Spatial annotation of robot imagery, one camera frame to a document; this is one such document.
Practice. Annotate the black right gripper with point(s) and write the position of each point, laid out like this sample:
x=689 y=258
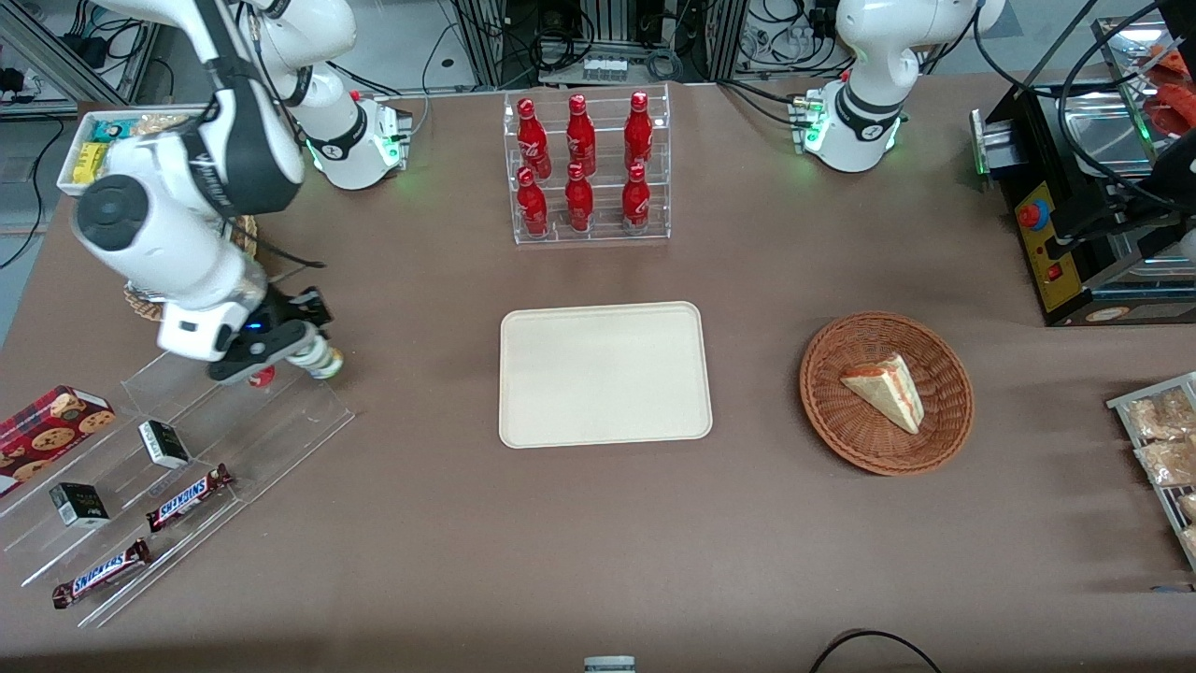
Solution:
x=279 y=312

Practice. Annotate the green lid yogurt cup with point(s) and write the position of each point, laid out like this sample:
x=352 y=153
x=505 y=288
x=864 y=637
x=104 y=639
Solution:
x=322 y=360

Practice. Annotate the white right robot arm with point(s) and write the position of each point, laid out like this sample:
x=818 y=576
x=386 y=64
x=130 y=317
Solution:
x=187 y=252

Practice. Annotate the beige plastic tray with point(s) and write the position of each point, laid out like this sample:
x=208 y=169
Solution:
x=605 y=374

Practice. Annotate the clear acrylic stepped stand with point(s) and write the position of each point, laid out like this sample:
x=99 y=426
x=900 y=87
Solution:
x=280 y=421

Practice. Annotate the oval light wicker basket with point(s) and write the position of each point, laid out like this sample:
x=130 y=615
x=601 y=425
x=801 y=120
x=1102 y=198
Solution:
x=145 y=304

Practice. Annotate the small black box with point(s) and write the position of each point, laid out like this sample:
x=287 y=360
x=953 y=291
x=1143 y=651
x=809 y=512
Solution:
x=79 y=505
x=164 y=445

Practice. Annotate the snickers bar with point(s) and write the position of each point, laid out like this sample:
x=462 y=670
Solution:
x=187 y=498
x=101 y=573

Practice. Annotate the red cola bottle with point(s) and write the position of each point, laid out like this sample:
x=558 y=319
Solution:
x=578 y=201
x=580 y=134
x=532 y=206
x=532 y=136
x=638 y=131
x=635 y=201

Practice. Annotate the clear bag of crackers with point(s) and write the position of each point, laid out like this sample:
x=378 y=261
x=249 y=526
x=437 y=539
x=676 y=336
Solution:
x=159 y=121

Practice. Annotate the yellow snack packet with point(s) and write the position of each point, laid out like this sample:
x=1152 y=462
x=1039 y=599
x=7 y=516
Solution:
x=90 y=161

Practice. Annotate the teal snack packet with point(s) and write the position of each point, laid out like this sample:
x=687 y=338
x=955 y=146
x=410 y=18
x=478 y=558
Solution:
x=114 y=130

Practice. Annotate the red cookie box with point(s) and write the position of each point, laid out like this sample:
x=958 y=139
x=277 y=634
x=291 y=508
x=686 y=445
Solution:
x=47 y=435

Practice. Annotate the white snack bin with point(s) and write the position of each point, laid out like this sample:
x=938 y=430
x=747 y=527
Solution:
x=67 y=173

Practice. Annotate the clear acrylic bottle rack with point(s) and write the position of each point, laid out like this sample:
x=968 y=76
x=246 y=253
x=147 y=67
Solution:
x=603 y=234

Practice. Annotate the white power strip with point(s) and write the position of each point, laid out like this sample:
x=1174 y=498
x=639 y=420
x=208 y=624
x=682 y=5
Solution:
x=605 y=67

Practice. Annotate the small grey device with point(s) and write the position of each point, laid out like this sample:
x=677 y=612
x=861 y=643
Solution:
x=609 y=665

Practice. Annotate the round brown wicker basket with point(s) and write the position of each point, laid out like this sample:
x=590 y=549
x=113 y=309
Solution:
x=841 y=421

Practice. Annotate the triangular wrapped sandwich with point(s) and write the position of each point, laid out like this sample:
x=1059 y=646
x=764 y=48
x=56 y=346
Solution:
x=888 y=391

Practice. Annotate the red emergency stop button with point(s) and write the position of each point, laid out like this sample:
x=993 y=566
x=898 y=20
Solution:
x=1032 y=215

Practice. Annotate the black machine with yellow panel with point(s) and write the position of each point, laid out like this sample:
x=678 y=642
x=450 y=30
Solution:
x=1074 y=271

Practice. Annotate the stainless steel pan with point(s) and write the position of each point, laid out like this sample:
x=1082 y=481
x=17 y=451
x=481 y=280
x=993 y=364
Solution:
x=1103 y=131

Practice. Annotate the clear bag of pastries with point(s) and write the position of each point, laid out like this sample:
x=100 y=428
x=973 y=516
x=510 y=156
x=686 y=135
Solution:
x=1168 y=463
x=1159 y=416

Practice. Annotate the red packaged food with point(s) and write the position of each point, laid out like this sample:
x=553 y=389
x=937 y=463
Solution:
x=1173 y=103

